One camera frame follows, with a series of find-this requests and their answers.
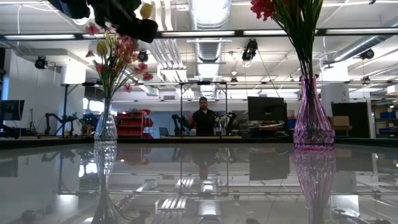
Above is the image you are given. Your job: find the person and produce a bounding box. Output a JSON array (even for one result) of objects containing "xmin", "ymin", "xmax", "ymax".
[{"xmin": 190, "ymin": 96, "xmax": 220, "ymax": 137}]

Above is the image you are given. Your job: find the black aluminium table frame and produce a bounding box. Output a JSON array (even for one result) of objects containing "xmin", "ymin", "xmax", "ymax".
[{"xmin": 0, "ymin": 136, "xmax": 398, "ymax": 149}]

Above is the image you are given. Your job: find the red shelf cart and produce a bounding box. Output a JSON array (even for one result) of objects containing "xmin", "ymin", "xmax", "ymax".
[{"xmin": 115, "ymin": 109, "xmax": 154, "ymax": 139}]

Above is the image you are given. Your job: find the clear glass vase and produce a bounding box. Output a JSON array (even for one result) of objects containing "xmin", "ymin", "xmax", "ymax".
[{"xmin": 93, "ymin": 98, "xmax": 119, "ymax": 147}]

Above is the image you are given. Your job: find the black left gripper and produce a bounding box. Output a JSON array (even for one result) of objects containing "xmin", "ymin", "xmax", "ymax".
[{"xmin": 88, "ymin": 0, "xmax": 160, "ymax": 44}]

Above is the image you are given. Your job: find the pink flower bunch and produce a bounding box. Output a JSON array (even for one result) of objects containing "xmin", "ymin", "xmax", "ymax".
[
  {"xmin": 105, "ymin": 35, "xmax": 155, "ymax": 100},
  {"xmin": 84, "ymin": 21, "xmax": 113, "ymax": 100}
]

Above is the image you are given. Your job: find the black overhead light bar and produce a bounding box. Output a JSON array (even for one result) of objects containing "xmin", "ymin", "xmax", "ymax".
[{"xmin": 0, "ymin": 27, "xmax": 398, "ymax": 40}]

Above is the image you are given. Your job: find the black cabinet panel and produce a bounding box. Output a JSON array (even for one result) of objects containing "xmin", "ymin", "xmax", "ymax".
[{"xmin": 330, "ymin": 101, "xmax": 373, "ymax": 139}]

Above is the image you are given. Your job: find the purple glass vase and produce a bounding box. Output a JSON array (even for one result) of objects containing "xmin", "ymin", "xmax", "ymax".
[{"xmin": 292, "ymin": 73, "xmax": 335, "ymax": 150}]

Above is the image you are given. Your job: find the silver ventilation duct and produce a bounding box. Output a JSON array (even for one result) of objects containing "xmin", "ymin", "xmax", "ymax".
[{"xmin": 188, "ymin": 0, "xmax": 233, "ymax": 98}]

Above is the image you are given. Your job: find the black computer monitor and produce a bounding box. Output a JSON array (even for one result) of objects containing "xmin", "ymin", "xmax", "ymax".
[
  {"xmin": 247, "ymin": 96, "xmax": 289, "ymax": 123},
  {"xmin": 0, "ymin": 99, "xmax": 25, "ymax": 122}
]

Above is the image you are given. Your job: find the cardboard box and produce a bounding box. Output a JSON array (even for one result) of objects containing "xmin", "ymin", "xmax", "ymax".
[{"xmin": 331, "ymin": 115, "xmax": 351, "ymax": 128}]

